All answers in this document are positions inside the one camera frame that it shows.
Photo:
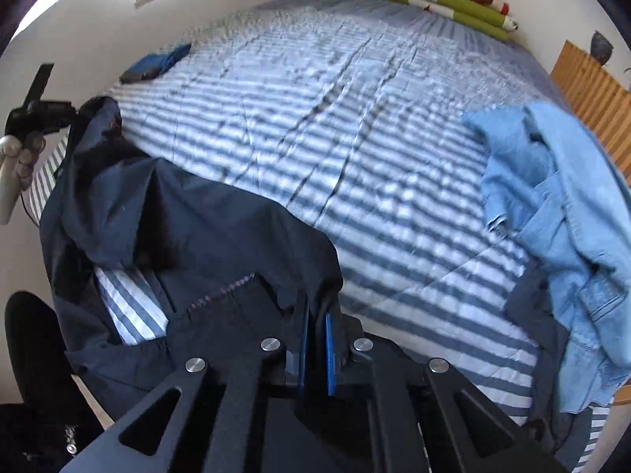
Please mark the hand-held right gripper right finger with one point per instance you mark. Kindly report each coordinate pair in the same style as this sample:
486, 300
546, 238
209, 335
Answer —
331, 354

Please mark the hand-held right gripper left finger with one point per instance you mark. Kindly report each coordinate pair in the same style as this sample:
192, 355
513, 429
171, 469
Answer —
304, 350

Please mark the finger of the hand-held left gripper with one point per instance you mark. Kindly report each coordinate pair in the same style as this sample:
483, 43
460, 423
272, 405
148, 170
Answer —
42, 83

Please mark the navy blue pants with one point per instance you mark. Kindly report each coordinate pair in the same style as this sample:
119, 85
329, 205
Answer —
222, 226

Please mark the person's left hand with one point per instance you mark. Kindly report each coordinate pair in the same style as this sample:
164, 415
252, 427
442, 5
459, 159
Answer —
25, 163

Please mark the folded blue and black cloth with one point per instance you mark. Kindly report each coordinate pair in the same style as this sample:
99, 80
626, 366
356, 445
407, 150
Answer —
155, 65

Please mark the dark navy garment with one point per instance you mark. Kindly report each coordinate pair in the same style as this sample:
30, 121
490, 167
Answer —
532, 315

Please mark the blue white striped bed sheet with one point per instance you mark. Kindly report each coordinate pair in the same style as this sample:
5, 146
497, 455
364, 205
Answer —
345, 123

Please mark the person's dark clothing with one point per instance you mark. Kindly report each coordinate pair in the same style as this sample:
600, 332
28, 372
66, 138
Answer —
32, 354

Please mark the light blue denim jeans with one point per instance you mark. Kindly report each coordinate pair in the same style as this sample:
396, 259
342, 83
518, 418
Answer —
567, 217

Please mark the wooden slatted cabinet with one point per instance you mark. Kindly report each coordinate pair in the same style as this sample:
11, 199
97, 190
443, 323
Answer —
591, 93

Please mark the folded green red patterned blanket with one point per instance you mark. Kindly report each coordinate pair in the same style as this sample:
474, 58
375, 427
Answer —
443, 2

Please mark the dark round vase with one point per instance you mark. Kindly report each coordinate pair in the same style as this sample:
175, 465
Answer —
601, 48

